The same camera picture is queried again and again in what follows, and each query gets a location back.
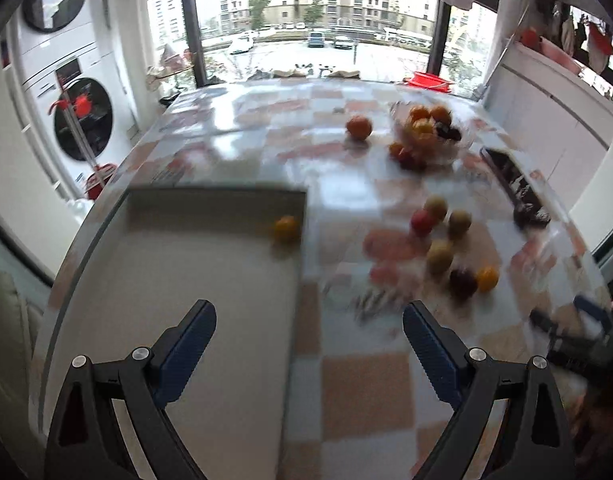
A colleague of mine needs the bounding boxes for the glass side table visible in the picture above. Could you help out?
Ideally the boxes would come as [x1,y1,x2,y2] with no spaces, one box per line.
[149,42,194,91]

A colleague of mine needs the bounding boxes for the beige hanging garment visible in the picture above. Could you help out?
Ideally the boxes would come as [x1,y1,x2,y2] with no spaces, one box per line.
[559,5,580,56]

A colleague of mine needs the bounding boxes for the person's right forearm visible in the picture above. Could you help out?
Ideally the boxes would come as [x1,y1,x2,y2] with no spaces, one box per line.
[574,370,613,480]

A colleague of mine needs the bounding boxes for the glass bowl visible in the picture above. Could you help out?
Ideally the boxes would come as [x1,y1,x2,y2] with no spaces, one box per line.
[389,101,471,166]

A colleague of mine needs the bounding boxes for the red round fruit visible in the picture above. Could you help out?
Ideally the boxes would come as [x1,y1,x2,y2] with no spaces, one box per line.
[411,210,435,237]

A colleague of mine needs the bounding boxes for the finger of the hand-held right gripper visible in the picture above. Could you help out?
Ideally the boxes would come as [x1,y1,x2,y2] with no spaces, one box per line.
[531,309,587,345]
[573,294,613,330]

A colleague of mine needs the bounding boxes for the small orange fruit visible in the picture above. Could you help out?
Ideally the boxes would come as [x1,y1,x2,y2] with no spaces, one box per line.
[477,266,501,293]

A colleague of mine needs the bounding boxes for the red basin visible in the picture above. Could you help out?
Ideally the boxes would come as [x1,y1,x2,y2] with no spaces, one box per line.
[404,71,455,93]

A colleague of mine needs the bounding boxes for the red hanging garment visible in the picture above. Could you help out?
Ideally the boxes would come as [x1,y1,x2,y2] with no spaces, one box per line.
[587,22,613,72]

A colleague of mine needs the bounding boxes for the red mop bucket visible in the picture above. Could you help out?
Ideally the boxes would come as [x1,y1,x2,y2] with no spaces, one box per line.
[84,162,118,203]

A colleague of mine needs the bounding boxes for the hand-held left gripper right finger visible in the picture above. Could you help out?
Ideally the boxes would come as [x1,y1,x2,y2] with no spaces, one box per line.
[403,300,577,480]

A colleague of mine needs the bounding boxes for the large orange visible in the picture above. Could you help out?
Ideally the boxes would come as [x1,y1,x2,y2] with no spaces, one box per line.
[345,115,374,141]

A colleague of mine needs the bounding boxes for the yellow-orange round fruit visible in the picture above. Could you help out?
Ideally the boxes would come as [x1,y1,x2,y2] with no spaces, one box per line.
[272,215,301,244]

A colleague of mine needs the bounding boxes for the smartphone in brown case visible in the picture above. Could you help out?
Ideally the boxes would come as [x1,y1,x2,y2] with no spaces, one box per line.
[479,146,552,231]

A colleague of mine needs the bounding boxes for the pink basin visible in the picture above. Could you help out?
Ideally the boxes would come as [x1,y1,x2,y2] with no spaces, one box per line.
[537,37,585,73]

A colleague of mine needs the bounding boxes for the dark purple plum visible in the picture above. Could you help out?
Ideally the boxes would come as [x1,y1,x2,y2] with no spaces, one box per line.
[449,268,478,298]

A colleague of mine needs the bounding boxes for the white mop pole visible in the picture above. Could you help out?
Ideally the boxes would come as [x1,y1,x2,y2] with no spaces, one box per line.
[474,0,535,101]

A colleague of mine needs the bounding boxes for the white cabinet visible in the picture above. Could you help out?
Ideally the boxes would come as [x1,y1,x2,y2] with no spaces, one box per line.
[484,40,613,211]

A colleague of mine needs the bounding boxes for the white dryer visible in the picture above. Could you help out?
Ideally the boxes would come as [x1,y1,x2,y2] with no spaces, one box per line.
[6,0,110,86]

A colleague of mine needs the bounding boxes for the grey tray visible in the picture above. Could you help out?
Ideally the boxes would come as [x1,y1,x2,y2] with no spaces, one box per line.
[36,186,308,480]

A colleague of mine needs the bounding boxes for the white washing machine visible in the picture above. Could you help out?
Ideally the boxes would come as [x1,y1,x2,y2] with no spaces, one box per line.
[24,55,137,196]

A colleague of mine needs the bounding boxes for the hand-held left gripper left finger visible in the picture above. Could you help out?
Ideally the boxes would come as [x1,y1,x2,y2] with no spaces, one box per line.
[45,299,218,480]

